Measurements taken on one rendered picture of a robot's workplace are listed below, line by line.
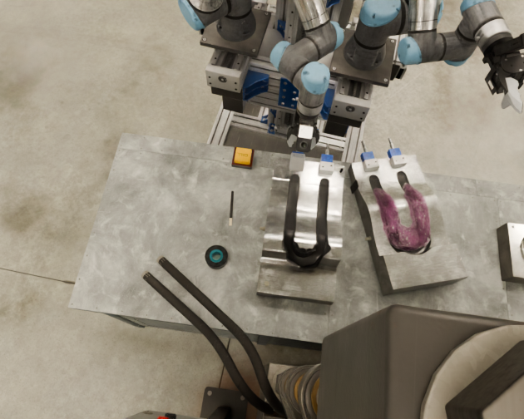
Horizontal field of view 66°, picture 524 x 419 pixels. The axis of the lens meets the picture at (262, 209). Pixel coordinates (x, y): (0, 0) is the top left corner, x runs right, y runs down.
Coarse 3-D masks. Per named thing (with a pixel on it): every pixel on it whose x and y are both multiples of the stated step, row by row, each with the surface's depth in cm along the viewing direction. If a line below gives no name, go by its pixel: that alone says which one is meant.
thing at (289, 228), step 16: (288, 192) 145; (320, 192) 146; (288, 208) 144; (320, 208) 144; (288, 224) 138; (320, 224) 140; (288, 240) 137; (320, 240) 136; (288, 256) 137; (304, 256) 137; (320, 256) 132
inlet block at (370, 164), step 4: (364, 144) 157; (364, 148) 156; (364, 152) 155; (368, 152) 155; (372, 152) 155; (360, 156) 157; (364, 156) 154; (368, 156) 154; (372, 156) 154; (364, 160) 152; (368, 160) 152; (372, 160) 152; (376, 160) 152; (364, 164) 152; (368, 164) 151; (372, 164) 151; (376, 164) 151; (364, 168) 153; (368, 168) 151; (372, 168) 151; (376, 168) 152
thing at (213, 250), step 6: (210, 246) 142; (216, 246) 142; (210, 252) 141; (216, 252) 142; (222, 252) 142; (210, 258) 141; (222, 258) 141; (210, 264) 140; (216, 264) 140; (222, 264) 140
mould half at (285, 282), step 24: (288, 168) 149; (312, 168) 149; (336, 168) 149; (312, 192) 146; (336, 192) 146; (312, 216) 142; (336, 216) 143; (264, 240) 133; (312, 240) 134; (336, 240) 134; (264, 264) 138; (288, 264) 138; (336, 264) 136; (264, 288) 135; (288, 288) 135; (312, 288) 135
